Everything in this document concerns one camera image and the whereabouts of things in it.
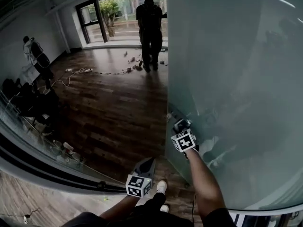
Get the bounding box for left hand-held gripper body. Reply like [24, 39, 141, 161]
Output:
[125, 157, 156, 198]

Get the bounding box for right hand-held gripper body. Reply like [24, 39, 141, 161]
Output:
[170, 118, 200, 153]

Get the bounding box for frosted glass door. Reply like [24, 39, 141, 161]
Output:
[164, 0, 303, 210]

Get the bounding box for person's right forearm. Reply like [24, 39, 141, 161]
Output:
[184, 148, 228, 218]

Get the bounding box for person's left forearm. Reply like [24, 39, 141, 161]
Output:
[98, 194, 142, 221]

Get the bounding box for black door track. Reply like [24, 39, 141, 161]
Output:
[0, 133, 128, 193]

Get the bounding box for person's black trousers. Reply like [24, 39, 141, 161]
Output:
[62, 192, 195, 227]

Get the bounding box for black chair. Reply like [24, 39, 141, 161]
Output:
[1, 78, 60, 125]

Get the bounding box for black framed window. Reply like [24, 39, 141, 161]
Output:
[75, 0, 169, 49]

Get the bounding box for metal door handle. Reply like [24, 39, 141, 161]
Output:
[166, 112, 193, 127]

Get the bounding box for black cable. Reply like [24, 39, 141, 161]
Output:
[91, 70, 130, 76]

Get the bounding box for white cable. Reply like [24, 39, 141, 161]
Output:
[37, 67, 88, 89]

